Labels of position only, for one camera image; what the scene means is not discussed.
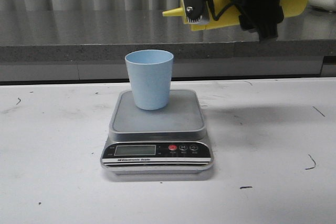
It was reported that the light blue plastic cup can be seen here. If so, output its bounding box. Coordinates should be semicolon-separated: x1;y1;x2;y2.
125;49;174;110

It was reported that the silver electronic kitchen scale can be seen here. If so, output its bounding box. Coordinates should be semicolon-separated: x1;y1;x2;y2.
100;89;214;181

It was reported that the grey stone counter shelf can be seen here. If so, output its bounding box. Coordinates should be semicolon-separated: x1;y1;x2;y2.
1;9;335;84

